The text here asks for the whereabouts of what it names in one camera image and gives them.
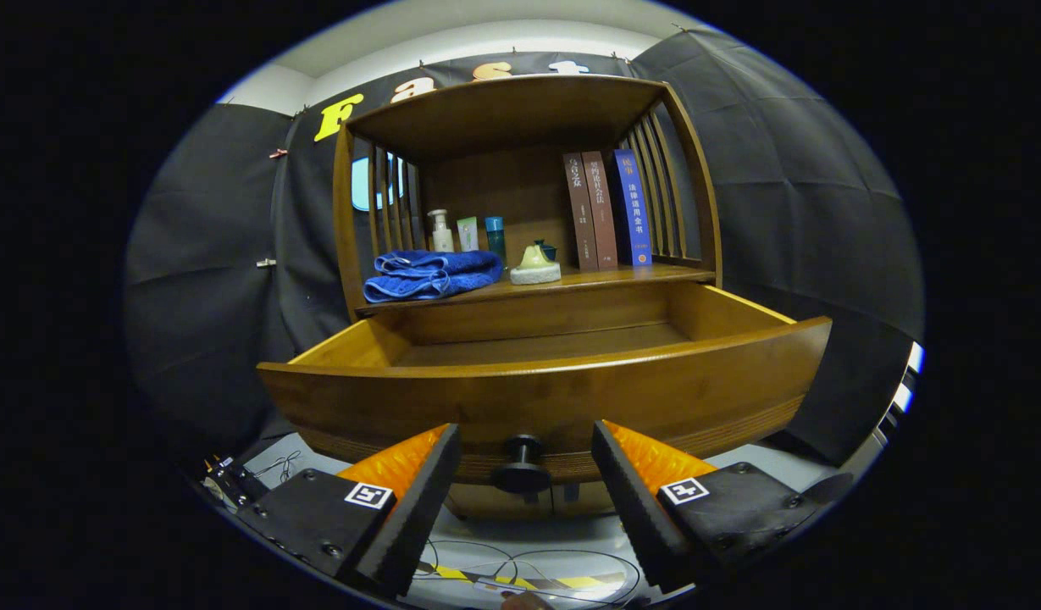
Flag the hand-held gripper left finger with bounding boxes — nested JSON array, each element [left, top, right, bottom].
[[236, 424, 462, 597]]

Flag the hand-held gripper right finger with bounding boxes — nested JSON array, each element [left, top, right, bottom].
[[591, 419, 826, 594]]

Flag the brown wooden drawer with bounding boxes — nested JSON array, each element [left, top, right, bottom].
[[257, 281, 833, 495]]

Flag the wooden cabinet door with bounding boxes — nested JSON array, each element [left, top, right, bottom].
[[444, 483, 531, 519], [529, 481, 616, 518]]

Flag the wooden countertop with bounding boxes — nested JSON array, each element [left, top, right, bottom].
[[355, 261, 714, 316]]

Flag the brown wooden cabinet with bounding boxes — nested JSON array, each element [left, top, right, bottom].
[[332, 75, 724, 519]]

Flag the yellow black floor tape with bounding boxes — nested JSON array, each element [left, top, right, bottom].
[[435, 566, 610, 591]]

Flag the folded blue towel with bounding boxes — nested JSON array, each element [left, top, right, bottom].
[[363, 249, 504, 303]]

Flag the reddish brown book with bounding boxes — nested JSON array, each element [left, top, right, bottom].
[[581, 151, 619, 270]]

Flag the blue book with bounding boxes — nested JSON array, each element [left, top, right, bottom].
[[613, 149, 654, 267]]

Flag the dark brown book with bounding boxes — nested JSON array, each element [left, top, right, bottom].
[[562, 152, 599, 272]]

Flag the black backdrop cloth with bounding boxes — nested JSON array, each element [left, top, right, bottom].
[[124, 30, 925, 467]]

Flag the thin floor cables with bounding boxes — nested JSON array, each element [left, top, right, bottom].
[[414, 538, 644, 607]]

